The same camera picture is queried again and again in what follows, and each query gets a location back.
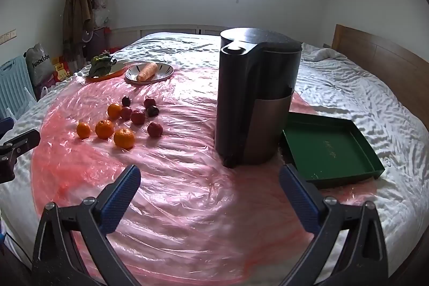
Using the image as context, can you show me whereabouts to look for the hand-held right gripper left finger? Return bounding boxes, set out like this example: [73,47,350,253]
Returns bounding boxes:
[32,165,141,286]

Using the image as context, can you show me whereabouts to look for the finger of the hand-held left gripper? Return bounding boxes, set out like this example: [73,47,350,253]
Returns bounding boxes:
[0,118,14,139]
[0,128,41,183]

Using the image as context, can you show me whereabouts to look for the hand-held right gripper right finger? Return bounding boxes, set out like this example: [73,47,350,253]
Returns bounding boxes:
[279,164,389,286]

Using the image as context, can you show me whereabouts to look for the light blue suitcase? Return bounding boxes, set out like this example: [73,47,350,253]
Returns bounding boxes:
[0,55,37,112]

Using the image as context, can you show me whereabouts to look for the white plastic bag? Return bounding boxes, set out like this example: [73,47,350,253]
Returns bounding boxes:
[39,85,57,101]

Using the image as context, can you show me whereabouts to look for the green tray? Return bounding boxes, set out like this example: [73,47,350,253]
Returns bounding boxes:
[280,112,386,190]

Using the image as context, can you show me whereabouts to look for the orange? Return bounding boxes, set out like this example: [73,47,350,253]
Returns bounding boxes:
[76,122,92,139]
[113,128,136,150]
[95,119,115,140]
[107,103,123,120]

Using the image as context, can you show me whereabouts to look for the pink plastic sheet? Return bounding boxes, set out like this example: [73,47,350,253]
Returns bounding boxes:
[30,66,379,286]

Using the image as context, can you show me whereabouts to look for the grey printed bag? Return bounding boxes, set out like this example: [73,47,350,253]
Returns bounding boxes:
[23,43,56,89]

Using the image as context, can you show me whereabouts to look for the red yellow carton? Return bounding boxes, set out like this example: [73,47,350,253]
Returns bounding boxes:
[50,55,72,82]

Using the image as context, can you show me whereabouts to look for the leafy green vegetable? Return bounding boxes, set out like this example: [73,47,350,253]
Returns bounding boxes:
[89,53,118,77]

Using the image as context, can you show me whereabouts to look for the dark cylindrical appliance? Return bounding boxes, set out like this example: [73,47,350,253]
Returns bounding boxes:
[214,27,303,169]

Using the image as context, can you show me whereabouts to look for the orange tray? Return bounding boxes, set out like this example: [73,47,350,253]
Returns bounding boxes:
[85,61,135,83]

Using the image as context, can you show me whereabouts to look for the purple storage box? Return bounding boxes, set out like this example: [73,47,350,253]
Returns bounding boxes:
[90,27,111,54]

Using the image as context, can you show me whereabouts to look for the carrot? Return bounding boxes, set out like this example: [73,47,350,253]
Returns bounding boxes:
[136,62,158,82]

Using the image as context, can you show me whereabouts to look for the white patterned plate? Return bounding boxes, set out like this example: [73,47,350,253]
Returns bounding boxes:
[125,61,175,85]

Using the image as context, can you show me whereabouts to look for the brown hanging coat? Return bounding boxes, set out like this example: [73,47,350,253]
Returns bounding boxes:
[62,0,94,64]

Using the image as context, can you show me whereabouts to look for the clear plastic bags pile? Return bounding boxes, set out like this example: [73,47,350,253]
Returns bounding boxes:
[92,0,113,28]

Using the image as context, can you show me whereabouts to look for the wooden headboard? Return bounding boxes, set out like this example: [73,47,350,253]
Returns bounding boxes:
[332,24,429,112]

